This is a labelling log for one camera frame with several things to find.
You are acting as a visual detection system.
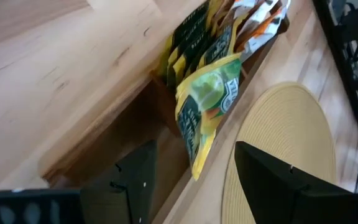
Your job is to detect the packets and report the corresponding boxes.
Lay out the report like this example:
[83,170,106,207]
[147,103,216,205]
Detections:
[166,12,220,88]

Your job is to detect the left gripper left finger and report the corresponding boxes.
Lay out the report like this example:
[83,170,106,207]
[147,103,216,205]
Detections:
[0,140,158,224]

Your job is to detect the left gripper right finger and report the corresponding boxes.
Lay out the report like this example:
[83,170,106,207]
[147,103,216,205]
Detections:
[234,141,358,224]

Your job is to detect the brown wooden tea box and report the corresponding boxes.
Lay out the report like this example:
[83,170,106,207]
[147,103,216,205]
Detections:
[39,0,291,224]

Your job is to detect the round woven straw placemat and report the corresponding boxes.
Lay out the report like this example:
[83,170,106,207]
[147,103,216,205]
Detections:
[221,81,337,224]

